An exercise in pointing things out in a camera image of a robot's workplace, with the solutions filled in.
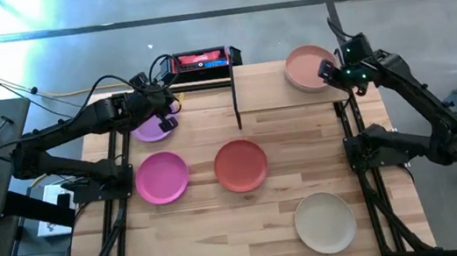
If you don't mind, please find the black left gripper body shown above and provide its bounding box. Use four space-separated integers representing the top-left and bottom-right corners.
132 67 182 121

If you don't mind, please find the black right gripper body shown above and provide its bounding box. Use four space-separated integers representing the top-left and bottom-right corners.
333 32 382 99

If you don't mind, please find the purple plate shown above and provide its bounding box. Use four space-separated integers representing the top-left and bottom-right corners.
127 101 182 146

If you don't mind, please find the peach orange plate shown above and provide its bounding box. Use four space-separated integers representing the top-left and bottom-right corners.
281 40 341 95

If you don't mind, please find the magenta pink plate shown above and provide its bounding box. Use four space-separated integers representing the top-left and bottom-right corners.
132 147 194 209

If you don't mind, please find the terracotta red plate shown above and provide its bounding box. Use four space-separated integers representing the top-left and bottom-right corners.
211 136 272 196

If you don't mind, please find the cream plate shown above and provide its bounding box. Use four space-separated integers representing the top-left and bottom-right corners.
290 187 361 256

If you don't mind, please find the black and red toolbox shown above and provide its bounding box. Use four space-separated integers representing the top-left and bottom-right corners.
156 42 246 88

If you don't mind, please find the white box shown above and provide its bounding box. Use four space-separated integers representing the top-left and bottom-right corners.
31 181 80 238

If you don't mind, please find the black slanted beam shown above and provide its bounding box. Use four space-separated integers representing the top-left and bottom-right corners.
0 183 79 236

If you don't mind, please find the yellow cable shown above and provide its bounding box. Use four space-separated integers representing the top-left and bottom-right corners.
35 79 136 103

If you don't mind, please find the wooden shelf with black frame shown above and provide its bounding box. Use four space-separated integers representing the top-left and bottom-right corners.
227 46 353 132

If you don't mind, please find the black aluminium table frame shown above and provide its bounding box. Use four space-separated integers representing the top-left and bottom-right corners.
41 53 439 256

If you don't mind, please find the black floor cable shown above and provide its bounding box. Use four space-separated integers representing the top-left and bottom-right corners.
0 35 88 132

